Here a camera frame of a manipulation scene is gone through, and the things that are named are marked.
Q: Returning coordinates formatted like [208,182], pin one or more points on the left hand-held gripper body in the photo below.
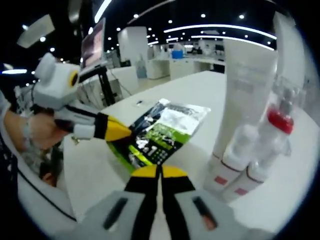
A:
[55,85]

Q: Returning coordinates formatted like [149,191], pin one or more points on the blue storage box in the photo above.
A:
[178,54]

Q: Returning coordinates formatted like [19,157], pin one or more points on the small white skincare bottle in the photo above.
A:
[225,170]
[247,187]

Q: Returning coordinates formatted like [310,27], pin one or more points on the white skincare tube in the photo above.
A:
[247,95]

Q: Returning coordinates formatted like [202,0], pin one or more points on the white office desk row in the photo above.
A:
[180,67]

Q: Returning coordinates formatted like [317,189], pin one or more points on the person's left hand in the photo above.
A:
[42,132]

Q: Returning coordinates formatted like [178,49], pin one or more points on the green black skincare packet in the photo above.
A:
[162,135]

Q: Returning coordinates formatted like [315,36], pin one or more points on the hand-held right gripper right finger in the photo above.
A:
[190,212]

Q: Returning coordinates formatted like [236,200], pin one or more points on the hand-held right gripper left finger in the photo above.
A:
[120,212]

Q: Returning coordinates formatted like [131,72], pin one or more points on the person in white shirt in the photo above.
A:
[37,205]

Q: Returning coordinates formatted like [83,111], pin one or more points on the ceiling air conditioner panel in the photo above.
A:
[36,30]

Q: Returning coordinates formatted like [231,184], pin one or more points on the red collar skincare spray bottle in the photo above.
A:
[278,122]

